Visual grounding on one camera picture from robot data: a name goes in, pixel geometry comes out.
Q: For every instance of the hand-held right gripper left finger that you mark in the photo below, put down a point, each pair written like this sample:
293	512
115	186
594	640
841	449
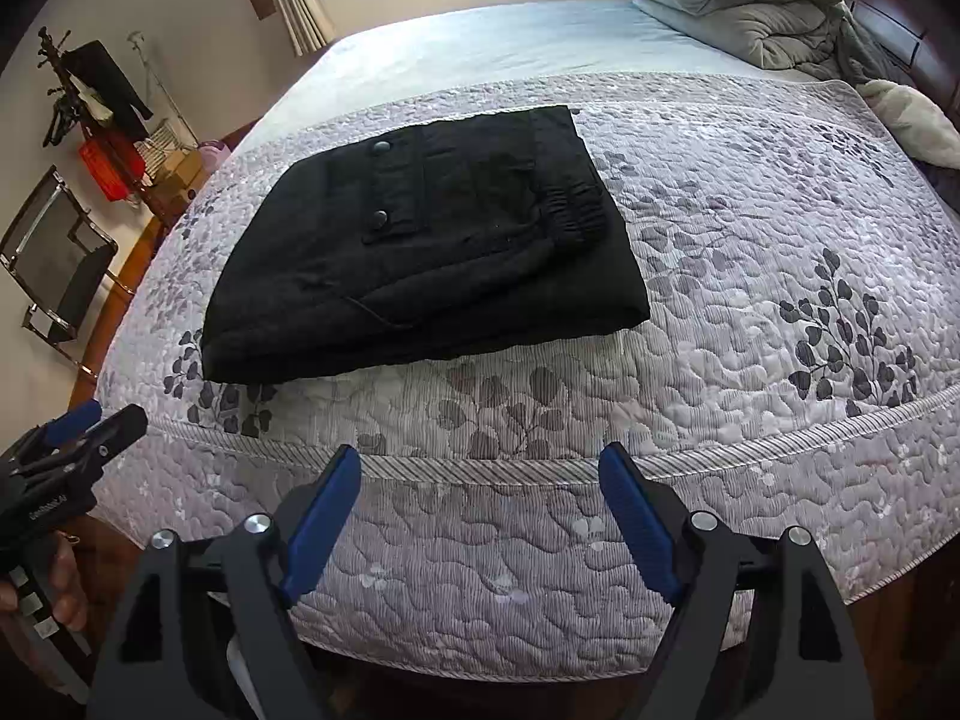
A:
322	517

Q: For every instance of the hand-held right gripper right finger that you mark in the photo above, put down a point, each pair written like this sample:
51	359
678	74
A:
637	517

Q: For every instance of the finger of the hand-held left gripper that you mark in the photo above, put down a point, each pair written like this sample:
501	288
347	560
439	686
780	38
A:
71	420
112	431

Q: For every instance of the black jacket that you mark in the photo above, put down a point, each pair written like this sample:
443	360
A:
420	262

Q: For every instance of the person's left hand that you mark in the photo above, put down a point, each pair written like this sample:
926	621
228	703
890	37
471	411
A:
67	585

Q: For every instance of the black folding chair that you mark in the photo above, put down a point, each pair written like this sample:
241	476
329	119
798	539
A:
71	270

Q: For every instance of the red bag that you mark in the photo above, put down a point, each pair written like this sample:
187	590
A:
112	165

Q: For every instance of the cardboard box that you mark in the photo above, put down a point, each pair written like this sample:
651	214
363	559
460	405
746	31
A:
176	176

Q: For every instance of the floral quilted bedspread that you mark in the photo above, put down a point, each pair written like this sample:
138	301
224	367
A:
750	277

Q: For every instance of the pink round object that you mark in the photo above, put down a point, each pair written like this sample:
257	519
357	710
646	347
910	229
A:
214	154

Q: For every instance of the black hanging garment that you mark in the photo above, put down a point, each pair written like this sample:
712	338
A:
112	86

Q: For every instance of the wooden coat rack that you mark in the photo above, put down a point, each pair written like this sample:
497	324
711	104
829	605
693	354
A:
54	60

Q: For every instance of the white fleece blanket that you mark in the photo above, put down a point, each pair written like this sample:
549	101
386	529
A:
911	120

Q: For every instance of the light blue bed sheet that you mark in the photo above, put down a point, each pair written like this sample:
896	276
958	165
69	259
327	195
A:
487	37

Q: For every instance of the grey comforter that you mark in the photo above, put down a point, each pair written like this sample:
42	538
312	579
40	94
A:
765	7

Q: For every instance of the wooden headboard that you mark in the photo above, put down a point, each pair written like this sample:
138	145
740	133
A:
892	7

